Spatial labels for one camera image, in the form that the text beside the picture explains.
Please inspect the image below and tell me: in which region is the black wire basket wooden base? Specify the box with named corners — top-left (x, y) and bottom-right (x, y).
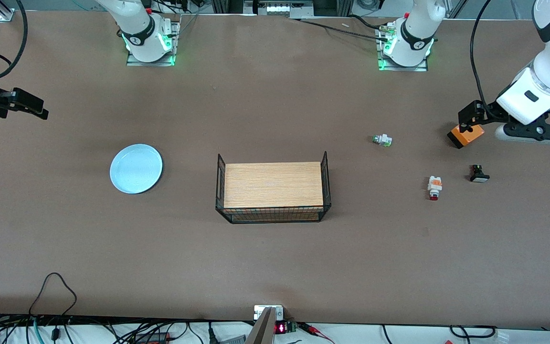
top-left (215, 151), bottom-right (331, 224)

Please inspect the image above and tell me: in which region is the silver camera mount bracket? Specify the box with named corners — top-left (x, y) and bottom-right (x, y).
top-left (254, 305), bottom-right (284, 321)

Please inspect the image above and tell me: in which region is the black looped cable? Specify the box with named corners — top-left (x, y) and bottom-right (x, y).
top-left (29, 272), bottom-right (78, 319)

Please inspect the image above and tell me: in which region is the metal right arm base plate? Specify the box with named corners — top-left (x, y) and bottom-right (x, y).
top-left (126, 20), bottom-right (181, 67)

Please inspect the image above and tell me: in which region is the black cable coil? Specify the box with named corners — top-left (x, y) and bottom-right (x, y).
top-left (449, 325), bottom-right (498, 339)

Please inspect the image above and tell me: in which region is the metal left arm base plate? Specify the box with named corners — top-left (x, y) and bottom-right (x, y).
top-left (377, 23), bottom-right (429, 72)

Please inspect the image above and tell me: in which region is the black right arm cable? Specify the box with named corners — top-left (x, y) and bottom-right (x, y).
top-left (0, 0), bottom-right (29, 81)

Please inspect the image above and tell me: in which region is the black cable on table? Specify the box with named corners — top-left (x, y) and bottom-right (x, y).
top-left (298, 18), bottom-right (391, 40)

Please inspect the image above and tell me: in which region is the black left camera bracket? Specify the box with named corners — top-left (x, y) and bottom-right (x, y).
top-left (503, 106), bottom-right (550, 142)

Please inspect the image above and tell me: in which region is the orange button enclosure box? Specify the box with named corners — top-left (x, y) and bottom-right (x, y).
top-left (447, 123), bottom-right (486, 149)

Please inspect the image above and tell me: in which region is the light blue plate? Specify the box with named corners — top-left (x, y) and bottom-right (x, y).
top-left (109, 143), bottom-right (163, 194)

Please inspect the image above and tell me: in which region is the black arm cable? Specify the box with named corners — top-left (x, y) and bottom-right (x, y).
top-left (0, 0), bottom-right (29, 81)
top-left (469, 0), bottom-right (495, 113)

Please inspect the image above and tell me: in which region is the red black clip lead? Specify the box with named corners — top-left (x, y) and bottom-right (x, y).
top-left (299, 322), bottom-right (336, 344)

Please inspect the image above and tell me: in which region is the red push button switch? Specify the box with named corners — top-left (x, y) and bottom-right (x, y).
top-left (427, 176), bottom-right (444, 201)

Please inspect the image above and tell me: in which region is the black push button switch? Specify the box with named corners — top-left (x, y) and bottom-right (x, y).
top-left (469, 164), bottom-right (490, 183)

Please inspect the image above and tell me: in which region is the grey camera mount pole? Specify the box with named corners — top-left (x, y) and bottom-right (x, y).
top-left (245, 307), bottom-right (276, 344)

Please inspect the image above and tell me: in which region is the aluminium frame structure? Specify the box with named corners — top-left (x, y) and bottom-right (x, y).
top-left (211, 0), bottom-right (353, 19)

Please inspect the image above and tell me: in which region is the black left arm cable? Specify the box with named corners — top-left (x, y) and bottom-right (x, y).
top-left (469, 0), bottom-right (495, 113)

